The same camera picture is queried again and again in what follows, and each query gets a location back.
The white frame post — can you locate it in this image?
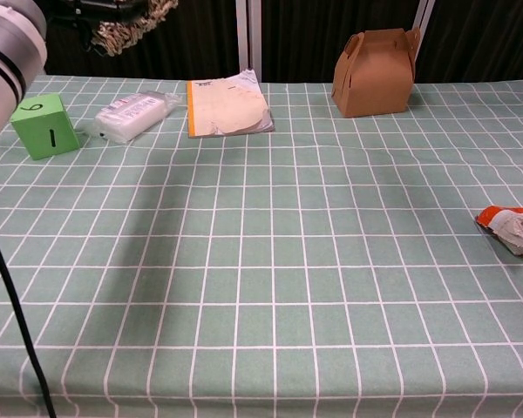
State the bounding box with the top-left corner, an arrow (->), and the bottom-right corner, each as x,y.
411,0 -> 437,44
236,0 -> 262,84

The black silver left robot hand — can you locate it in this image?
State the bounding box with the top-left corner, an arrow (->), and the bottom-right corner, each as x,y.
47,0 -> 158,30

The crumpled orange white wrapper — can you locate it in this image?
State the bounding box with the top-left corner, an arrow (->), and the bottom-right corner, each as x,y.
474,205 -> 523,259

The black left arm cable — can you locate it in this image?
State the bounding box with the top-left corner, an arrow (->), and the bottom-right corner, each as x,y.
0,191 -> 58,418

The green checked tablecloth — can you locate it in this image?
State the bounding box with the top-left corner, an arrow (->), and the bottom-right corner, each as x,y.
0,74 -> 523,418

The braided rope bundle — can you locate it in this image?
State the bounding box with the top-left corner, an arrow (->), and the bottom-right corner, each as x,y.
90,0 -> 180,57

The clear plastic tissue packet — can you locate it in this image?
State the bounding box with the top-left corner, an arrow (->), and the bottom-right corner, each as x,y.
93,90 -> 183,145

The green numbered cube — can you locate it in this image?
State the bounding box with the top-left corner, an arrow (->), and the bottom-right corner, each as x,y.
9,93 -> 80,161

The cream notebook with orange spine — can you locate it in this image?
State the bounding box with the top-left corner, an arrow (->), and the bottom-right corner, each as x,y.
185,68 -> 276,139

